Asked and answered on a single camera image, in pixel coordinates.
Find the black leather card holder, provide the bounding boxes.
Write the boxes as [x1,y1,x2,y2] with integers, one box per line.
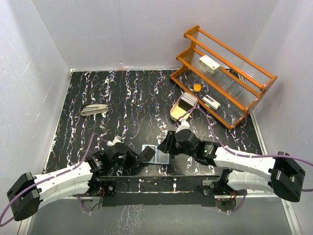
[142,144,170,165]

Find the beige oval card tray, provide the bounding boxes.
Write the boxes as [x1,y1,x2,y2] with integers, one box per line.
[170,94,197,121]

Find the stack of credit cards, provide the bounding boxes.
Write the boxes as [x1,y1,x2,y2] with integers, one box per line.
[181,93,198,107]

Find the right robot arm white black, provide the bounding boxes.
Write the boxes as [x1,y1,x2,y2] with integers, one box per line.
[157,129,305,202]

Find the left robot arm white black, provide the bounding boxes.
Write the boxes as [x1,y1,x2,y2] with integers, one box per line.
[7,142,155,221]

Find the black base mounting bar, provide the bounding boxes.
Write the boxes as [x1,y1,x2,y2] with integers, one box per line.
[78,175,247,208]

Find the white small device on shelf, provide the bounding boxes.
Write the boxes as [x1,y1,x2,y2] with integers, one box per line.
[202,95,221,110]

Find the orange small container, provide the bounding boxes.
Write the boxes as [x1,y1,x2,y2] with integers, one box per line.
[193,83,201,93]

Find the beige grey stapler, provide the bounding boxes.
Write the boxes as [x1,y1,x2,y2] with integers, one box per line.
[80,104,108,117]

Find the orange wooden shelf rack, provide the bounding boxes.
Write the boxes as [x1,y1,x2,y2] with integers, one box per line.
[170,25,277,130]

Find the white red small box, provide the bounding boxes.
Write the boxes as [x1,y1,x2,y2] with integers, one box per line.
[199,55,221,74]

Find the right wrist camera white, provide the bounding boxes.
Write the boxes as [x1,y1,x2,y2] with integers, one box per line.
[176,118,190,133]

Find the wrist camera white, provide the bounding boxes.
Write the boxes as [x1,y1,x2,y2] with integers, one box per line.
[176,118,190,133]
[107,136,122,146]

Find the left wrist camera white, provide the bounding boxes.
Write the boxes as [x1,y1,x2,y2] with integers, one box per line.
[107,136,122,146]

